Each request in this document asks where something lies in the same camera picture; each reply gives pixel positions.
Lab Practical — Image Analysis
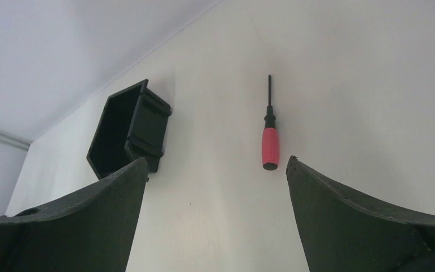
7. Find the black plastic bin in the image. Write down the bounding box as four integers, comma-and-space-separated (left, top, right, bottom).
87, 79, 172, 179

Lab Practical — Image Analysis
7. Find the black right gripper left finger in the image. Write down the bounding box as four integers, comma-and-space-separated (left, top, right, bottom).
0, 159, 148, 271

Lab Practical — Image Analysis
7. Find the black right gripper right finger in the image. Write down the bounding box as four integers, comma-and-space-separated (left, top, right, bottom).
286, 156, 435, 271

